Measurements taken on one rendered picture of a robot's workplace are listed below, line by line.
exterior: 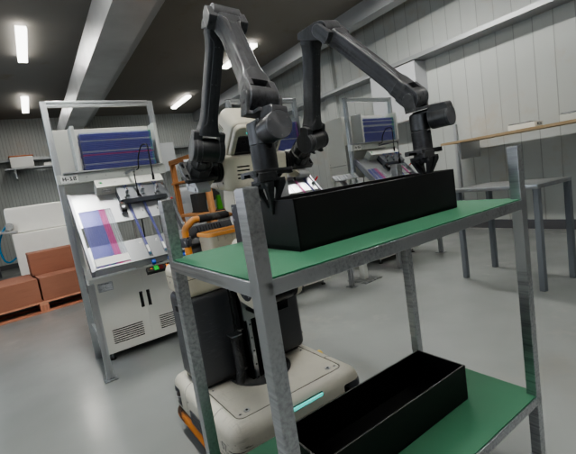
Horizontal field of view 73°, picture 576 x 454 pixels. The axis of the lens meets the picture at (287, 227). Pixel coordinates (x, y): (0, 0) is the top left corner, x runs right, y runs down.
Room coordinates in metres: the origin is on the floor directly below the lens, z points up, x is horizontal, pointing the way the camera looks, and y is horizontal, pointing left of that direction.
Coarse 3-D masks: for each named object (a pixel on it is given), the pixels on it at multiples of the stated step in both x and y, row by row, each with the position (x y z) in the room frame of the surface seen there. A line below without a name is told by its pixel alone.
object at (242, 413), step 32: (288, 352) 1.79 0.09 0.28; (320, 352) 1.75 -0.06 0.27; (192, 384) 1.63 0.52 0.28; (224, 384) 1.58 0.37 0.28; (256, 384) 1.53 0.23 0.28; (320, 384) 1.48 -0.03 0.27; (352, 384) 1.54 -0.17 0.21; (192, 416) 1.57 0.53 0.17; (224, 416) 1.35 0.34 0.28; (256, 416) 1.32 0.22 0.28; (224, 448) 1.30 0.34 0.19
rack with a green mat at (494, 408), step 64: (256, 192) 0.61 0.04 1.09; (512, 192) 1.10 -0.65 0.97; (192, 256) 0.96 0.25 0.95; (256, 256) 0.60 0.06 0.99; (320, 256) 0.72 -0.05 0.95; (384, 256) 0.76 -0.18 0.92; (192, 320) 0.96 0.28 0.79; (256, 320) 0.62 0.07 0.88; (512, 384) 1.16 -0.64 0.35; (256, 448) 1.05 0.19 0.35; (448, 448) 0.93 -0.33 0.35
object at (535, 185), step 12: (528, 180) 3.15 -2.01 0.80; (540, 180) 3.01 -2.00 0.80; (552, 180) 2.88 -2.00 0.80; (564, 180) 2.92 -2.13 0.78; (456, 192) 3.36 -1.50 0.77; (540, 192) 2.77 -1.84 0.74; (564, 192) 2.97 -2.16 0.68; (540, 204) 2.77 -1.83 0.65; (540, 216) 2.76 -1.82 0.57; (492, 228) 3.53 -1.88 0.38; (540, 228) 2.76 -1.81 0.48; (492, 240) 3.54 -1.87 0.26; (540, 240) 2.76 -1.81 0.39; (492, 252) 3.55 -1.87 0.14; (540, 252) 2.77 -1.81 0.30; (468, 264) 3.36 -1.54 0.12; (492, 264) 3.56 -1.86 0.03; (540, 264) 2.78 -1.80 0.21; (468, 276) 3.35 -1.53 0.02; (540, 276) 2.78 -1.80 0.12; (540, 288) 2.79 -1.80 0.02
